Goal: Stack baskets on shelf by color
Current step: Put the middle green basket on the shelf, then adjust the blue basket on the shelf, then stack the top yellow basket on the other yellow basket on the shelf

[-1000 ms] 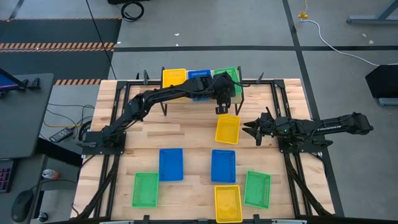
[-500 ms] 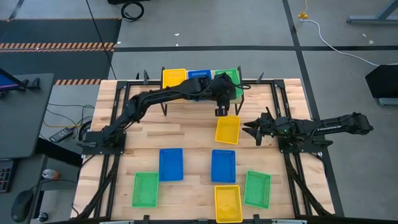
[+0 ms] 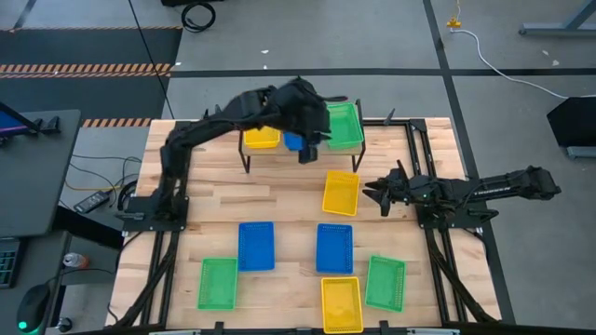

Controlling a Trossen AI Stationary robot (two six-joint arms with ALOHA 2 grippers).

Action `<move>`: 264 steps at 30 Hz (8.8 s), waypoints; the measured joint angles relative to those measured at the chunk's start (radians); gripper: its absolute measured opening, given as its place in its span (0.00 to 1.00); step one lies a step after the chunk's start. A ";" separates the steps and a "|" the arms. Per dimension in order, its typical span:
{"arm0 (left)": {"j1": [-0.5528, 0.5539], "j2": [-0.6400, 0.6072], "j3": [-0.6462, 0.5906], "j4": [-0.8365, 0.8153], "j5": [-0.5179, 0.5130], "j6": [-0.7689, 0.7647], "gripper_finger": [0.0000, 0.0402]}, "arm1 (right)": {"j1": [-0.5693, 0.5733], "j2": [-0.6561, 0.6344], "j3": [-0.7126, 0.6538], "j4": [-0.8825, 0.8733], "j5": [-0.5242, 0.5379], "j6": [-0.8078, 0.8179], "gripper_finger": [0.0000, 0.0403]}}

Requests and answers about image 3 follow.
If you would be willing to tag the wooden shelf black metal legs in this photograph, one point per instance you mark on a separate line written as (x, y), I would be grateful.
(265, 152)

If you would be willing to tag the black monitor stand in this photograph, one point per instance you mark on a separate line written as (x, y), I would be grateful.
(50, 125)

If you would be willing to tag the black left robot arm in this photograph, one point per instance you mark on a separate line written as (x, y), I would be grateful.
(205, 125)

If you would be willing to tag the black computer mouse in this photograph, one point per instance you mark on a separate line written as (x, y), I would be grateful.
(32, 307)

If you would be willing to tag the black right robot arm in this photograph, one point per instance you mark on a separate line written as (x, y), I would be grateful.
(503, 183)

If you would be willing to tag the grey metal foot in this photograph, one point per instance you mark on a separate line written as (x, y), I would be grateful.
(582, 152)

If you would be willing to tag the black keyboard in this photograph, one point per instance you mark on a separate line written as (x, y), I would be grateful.
(8, 263)

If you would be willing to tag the black box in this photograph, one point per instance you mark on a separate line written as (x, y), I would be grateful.
(575, 121)

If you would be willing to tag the plastic bottle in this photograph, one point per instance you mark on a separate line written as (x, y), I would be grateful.
(74, 260)

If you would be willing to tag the black aluminium table frame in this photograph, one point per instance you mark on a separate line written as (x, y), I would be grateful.
(396, 124)

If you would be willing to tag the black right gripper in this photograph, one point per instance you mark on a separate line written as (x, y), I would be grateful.
(419, 191)

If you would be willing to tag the green slotted plastic basket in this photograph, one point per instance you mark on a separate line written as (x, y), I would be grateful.
(385, 284)
(217, 284)
(344, 125)

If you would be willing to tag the dark grey desk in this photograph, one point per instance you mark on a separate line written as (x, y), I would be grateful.
(37, 186)

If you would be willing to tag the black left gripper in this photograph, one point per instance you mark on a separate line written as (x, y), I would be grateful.
(302, 111)

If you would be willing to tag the yellow slotted plastic basket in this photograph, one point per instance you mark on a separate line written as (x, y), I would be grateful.
(341, 193)
(342, 304)
(263, 138)

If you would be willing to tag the black mat hazard stripes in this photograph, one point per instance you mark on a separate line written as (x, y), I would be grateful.
(93, 46)

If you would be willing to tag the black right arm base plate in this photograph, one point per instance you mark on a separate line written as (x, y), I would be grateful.
(465, 222)

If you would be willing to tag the grey metal stand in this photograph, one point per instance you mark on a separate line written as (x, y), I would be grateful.
(549, 30)

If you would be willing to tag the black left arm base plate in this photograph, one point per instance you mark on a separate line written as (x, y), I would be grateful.
(179, 225)

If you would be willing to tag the black power adapter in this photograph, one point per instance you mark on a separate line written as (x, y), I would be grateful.
(91, 201)

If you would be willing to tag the computer monitor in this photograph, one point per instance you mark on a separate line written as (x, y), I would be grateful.
(9, 122)

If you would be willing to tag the black round knob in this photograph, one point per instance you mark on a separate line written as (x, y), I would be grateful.
(65, 324)

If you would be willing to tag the blue slotted plastic basket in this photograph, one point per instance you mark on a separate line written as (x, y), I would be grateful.
(292, 142)
(256, 246)
(334, 249)

